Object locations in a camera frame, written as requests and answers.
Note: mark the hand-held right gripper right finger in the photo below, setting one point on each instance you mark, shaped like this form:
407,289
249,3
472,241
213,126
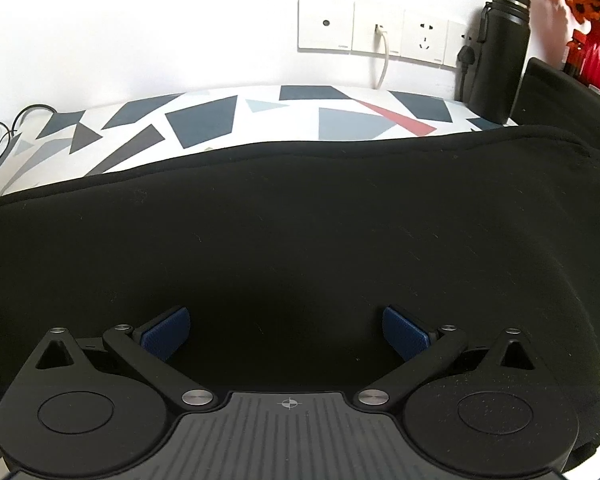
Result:
405,332

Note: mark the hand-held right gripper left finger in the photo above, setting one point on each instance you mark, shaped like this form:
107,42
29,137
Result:
165,332

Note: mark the black pants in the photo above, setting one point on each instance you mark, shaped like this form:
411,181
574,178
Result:
300,220

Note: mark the geometric patterned tablecloth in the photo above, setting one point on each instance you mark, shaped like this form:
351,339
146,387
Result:
205,125

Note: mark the black power plug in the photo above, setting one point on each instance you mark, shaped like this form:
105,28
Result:
466,60

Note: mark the black box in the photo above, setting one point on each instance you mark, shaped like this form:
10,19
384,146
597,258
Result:
565,95

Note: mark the black bottle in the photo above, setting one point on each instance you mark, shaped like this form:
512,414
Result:
500,55

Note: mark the small red bottle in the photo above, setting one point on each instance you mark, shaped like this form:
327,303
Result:
574,52

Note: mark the white wall socket panel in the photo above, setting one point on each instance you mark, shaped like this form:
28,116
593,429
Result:
380,27

